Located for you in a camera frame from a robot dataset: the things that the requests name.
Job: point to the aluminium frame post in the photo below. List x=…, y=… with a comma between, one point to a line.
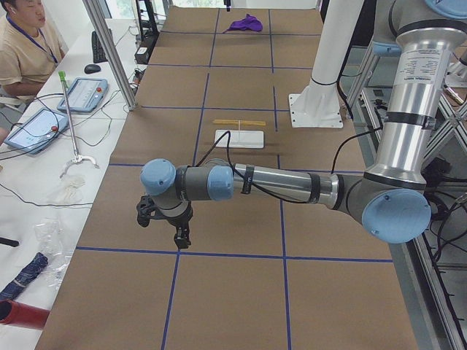
x=96, y=15

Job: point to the seated person beige shirt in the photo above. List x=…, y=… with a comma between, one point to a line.
x=30, y=48

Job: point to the clear plastic bag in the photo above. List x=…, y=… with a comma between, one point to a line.
x=55, y=247

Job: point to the metal reacher grabber stick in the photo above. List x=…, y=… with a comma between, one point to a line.
x=77, y=158

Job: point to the wooden towel rack white base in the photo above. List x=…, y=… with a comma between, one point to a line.
x=245, y=134

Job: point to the black pen on table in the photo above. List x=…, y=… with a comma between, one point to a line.
x=9, y=242

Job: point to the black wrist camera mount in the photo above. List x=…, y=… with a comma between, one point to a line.
x=146, y=211

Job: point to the black computer mouse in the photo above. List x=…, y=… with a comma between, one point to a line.
x=92, y=68

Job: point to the purple cloth towel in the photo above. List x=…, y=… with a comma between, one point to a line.
x=248, y=23

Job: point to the black power box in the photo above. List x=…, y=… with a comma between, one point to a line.
x=141, y=56

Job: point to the red cylinder tube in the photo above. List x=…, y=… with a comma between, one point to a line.
x=21, y=315

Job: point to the blue teach pendant near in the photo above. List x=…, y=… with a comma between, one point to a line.
x=38, y=131

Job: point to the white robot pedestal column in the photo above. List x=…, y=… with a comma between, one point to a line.
x=317, y=106

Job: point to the black keyboard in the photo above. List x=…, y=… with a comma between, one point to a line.
x=99, y=55

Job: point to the dark blue folded umbrella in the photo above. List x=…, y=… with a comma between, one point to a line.
x=27, y=275

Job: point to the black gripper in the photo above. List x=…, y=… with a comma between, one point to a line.
x=177, y=219

